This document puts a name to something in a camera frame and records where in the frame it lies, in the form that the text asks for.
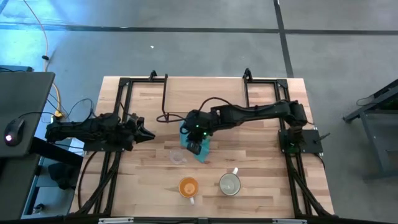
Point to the wooden shelf with black legs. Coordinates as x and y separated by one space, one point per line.
202 90

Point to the silver bracket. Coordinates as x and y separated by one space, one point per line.
289 221
115 221

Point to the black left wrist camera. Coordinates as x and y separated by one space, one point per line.
136 119

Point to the yellow plug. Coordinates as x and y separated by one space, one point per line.
58 115

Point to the black table edge rail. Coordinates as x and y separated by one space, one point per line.
199 221

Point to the grey metal cart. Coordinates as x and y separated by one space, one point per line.
46 196

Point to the dark grey metal trolley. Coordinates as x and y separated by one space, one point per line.
372 140

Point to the black caster wheel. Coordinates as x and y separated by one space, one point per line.
38 208

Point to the small clear glass cup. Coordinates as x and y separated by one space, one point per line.
177 155

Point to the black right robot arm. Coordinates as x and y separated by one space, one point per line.
248 113

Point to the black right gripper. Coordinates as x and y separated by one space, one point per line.
199 123

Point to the teal cloth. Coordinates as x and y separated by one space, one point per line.
203 154

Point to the black desk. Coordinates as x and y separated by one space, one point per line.
21 109

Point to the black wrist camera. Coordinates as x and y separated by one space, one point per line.
136 119
194 148

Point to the black clamp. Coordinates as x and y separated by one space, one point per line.
247 73
152 74

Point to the black desk beam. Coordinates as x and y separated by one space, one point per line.
56 151

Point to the black aluminium frame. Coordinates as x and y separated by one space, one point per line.
123 81
282 82

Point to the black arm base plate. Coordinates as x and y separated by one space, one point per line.
311 140
102 147

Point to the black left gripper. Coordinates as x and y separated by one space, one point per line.
132 133

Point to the black bag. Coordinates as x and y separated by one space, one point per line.
62 175

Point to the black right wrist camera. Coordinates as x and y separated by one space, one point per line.
194 148

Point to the black computer mouse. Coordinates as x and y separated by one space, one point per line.
14 132

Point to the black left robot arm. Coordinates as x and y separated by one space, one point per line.
77 130

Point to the large cream mug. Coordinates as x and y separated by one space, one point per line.
229 184

